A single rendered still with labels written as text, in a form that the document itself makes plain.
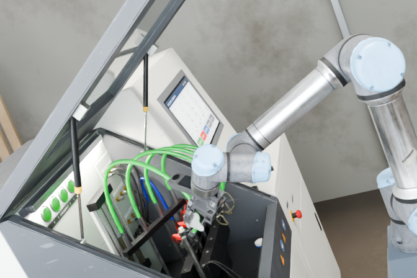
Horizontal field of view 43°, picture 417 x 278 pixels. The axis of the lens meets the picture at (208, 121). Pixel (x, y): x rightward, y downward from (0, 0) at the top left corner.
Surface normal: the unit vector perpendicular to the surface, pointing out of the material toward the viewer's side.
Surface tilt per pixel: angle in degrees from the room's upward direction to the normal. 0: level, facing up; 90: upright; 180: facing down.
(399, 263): 90
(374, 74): 82
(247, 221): 90
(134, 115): 90
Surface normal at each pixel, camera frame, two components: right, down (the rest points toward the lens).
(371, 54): 0.01, 0.15
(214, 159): 0.06, -0.58
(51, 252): -0.17, 0.35
